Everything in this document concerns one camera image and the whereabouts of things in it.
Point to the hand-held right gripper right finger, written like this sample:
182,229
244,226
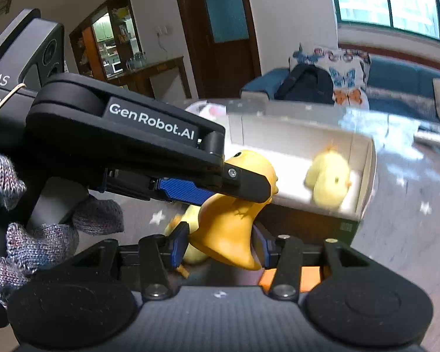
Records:
268,255

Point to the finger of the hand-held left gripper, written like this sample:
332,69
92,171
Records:
247,185

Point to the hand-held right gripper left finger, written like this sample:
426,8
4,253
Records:
179,244

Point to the yellow plush chick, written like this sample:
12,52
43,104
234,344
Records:
326,176
195,256

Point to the white cardboard box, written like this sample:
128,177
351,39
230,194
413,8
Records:
286,161

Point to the yellow rubber duck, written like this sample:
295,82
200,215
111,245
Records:
227,234

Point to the orange block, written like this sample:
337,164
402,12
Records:
310,277

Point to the person's left hand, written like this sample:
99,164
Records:
40,244

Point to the wooden display cabinet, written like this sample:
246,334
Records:
86,47

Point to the clear glass pitcher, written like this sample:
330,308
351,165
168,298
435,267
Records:
129,65

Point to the white plastic bag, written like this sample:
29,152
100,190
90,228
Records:
205,110

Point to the wooden sideboard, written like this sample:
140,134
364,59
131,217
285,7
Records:
168,77

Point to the black backpack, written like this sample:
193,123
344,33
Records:
304,84

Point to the dark wooden door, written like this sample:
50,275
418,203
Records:
205,62

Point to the butterfly print pillow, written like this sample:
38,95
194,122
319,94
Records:
346,80

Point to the blue sofa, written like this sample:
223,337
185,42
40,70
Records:
396,77

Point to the white wall socket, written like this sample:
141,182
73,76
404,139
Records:
164,30

